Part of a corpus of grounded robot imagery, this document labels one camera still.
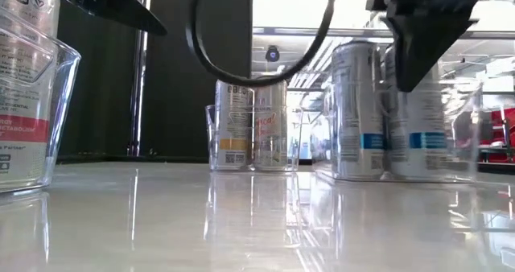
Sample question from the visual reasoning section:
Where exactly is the clear plastic bin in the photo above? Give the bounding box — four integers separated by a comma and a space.
205, 104, 304, 172
0, 6, 82, 195
315, 76, 484, 184

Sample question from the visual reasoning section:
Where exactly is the white can red stripe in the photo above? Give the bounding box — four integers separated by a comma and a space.
0, 0, 61, 192

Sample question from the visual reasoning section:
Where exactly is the white can yellow stripe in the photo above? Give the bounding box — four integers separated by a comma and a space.
215, 80, 254, 171
253, 78, 289, 171

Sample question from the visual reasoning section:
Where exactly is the silver metal pole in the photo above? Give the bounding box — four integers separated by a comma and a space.
127, 0, 154, 157

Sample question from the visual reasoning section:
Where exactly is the black backdrop curtain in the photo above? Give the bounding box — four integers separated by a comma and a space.
56, 0, 253, 163

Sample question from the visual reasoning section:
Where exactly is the red cart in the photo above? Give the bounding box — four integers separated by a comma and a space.
478, 106, 515, 165

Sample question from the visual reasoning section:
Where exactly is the white horizontal beam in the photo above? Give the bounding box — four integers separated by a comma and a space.
252, 25, 398, 39

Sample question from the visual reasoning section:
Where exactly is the black dome camera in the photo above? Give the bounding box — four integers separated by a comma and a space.
264, 45, 282, 63

